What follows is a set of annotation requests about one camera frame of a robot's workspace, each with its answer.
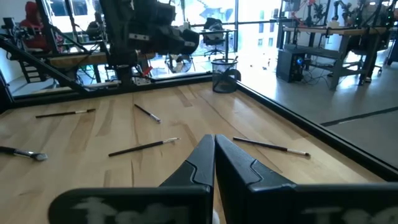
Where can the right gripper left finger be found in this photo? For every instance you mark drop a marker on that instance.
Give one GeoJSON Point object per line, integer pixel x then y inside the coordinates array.
{"type": "Point", "coordinates": [174, 202]}

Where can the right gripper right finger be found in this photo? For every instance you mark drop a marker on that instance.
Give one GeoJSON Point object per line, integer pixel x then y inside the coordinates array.
{"type": "Point", "coordinates": [248, 193]}

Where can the thin black makeup brush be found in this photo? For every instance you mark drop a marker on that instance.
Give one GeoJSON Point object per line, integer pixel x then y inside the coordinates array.
{"type": "Point", "coordinates": [143, 147]}
{"type": "Point", "coordinates": [147, 113]}
{"type": "Point", "coordinates": [270, 146]}
{"type": "Point", "coordinates": [62, 114]}

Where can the large fluffy makeup brush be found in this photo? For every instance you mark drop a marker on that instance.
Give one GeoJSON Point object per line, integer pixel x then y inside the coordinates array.
{"type": "Point", "coordinates": [37, 156]}

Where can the background black robot arm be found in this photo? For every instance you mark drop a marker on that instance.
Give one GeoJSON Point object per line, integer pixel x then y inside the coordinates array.
{"type": "Point", "coordinates": [312, 12]}
{"type": "Point", "coordinates": [340, 9]}

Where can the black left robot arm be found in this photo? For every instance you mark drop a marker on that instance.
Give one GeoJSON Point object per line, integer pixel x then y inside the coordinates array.
{"type": "Point", "coordinates": [115, 31]}

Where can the round floor fan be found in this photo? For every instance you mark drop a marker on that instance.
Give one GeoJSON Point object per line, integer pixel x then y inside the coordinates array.
{"type": "Point", "coordinates": [178, 63]}

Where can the black office chair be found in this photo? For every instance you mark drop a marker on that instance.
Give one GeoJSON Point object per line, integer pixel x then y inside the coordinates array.
{"type": "Point", "coordinates": [213, 34]}

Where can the black mesh pen cup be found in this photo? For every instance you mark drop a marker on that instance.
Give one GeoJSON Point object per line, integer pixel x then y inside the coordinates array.
{"type": "Point", "coordinates": [222, 77]}

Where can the wooden workbench black legs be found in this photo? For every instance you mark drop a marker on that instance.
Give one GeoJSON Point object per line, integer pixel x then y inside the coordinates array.
{"type": "Point", "coordinates": [77, 59]}

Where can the black computer tower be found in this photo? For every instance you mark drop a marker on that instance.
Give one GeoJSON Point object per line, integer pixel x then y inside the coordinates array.
{"type": "Point", "coordinates": [289, 67]}

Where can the person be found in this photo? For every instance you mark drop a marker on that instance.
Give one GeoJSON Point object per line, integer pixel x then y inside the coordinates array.
{"type": "Point", "coordinates": [367, 46]}
{"type": "Point", "coordinates": [32, 18]}

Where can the wooden workbench grey legs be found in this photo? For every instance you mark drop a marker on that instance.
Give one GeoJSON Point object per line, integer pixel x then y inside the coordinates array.
{"type": "Point", "coordinates": [342, 31]}

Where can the black aluminium table frame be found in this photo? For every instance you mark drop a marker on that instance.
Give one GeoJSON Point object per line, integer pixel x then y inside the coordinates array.
{"type": "Point", "coordinates": [311, 128]}

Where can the black diagonal frame strut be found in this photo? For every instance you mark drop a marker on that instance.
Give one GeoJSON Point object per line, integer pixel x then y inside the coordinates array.
{"type": "Point", "coordinates": [43, 63]}

